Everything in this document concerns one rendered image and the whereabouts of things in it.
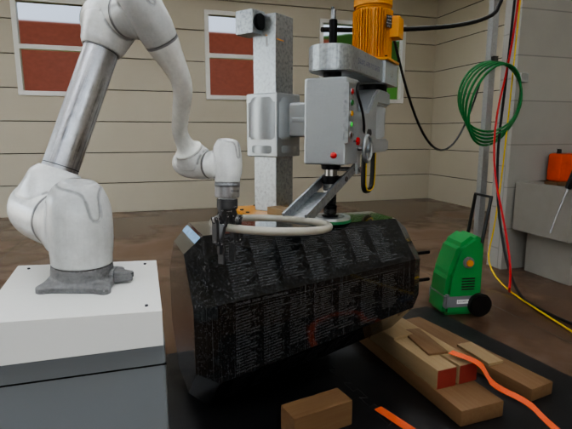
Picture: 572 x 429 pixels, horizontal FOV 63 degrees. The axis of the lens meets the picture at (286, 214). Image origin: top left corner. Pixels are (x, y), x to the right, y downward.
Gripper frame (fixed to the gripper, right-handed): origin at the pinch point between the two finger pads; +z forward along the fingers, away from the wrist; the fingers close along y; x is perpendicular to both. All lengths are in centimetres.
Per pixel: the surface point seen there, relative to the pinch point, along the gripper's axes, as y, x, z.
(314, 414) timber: 38, -13, 73
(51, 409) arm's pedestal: -70, -18, 25
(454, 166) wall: 753, 221, -28
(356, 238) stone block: 87, 1, 4
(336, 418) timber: 49, -17, 78
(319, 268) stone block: 60, 3, 16
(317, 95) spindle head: 72, 17, -66
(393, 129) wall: 717, 331, -96
